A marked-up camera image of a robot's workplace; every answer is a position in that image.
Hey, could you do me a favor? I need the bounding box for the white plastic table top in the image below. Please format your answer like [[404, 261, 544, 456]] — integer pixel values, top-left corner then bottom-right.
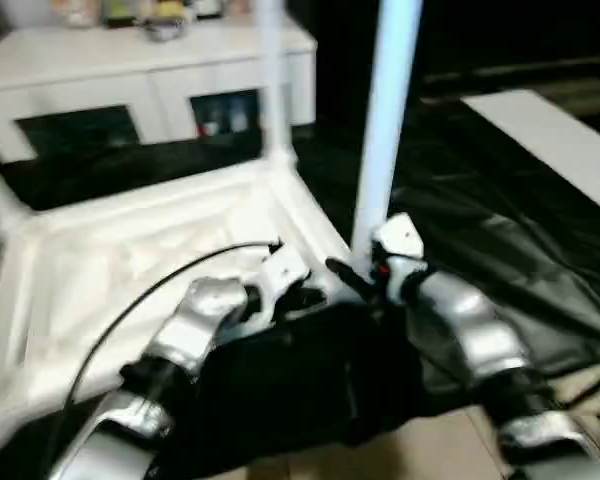
[[0, 148, 367, 442]]

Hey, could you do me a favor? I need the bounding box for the black plastic mat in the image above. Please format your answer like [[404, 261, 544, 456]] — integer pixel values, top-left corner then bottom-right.
[[0, 98, 600, 452]]

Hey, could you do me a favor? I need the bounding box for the red and white container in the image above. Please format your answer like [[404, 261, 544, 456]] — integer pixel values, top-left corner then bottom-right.
[[196, 106, 222, 137]]

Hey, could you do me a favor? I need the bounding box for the white flat board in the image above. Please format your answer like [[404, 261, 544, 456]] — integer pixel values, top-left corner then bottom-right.
[[461, 88, 600, 222]]

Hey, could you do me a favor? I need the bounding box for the black tripod leg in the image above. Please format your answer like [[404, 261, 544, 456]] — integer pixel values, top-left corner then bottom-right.
[[558, 356, 600, 407]]

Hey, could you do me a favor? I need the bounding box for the black low cabinet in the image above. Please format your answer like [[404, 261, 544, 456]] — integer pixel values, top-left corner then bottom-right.
[[311, 0, 600, 117]]

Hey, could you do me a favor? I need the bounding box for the beige plush toy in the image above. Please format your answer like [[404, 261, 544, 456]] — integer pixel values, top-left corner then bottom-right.
[[228, 0, 262, 20]]

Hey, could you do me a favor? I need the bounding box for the bag of black items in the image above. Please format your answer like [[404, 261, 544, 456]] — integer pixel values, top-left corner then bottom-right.
[[141, 16, 190, 45]]

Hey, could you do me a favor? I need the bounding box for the white sideboard cabinet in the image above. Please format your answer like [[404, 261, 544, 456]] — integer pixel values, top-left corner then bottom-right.
[[0, 21, 320, 165]]

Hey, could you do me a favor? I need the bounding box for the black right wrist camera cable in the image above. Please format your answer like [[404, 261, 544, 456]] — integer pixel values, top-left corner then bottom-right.
[[383, 251, 432, 275]]

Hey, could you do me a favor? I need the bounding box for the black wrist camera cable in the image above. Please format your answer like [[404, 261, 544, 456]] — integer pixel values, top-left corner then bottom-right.
[[383, 251, 432, 275], [51, 239, 286, 452]]

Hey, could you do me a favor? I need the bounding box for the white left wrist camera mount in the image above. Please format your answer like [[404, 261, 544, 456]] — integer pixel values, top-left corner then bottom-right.
[[253, 243, 312, 327]]

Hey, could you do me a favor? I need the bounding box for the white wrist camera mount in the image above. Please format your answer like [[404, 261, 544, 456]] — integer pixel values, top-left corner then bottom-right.
[[253, 243, 312, 327], [368, 213, 427, 305]]

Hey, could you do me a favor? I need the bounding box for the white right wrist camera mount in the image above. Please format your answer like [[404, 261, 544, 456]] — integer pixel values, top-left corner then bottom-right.
[[368, 213, 427, 305]]

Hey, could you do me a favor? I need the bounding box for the black left wrist camera cable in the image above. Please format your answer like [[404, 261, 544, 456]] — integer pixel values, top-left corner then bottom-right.
[[51, 239, 286, 452]]

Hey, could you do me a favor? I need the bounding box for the dark frame with yellow cards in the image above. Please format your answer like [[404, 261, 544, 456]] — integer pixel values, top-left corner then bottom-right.
[[103, 0, 227, 30]]

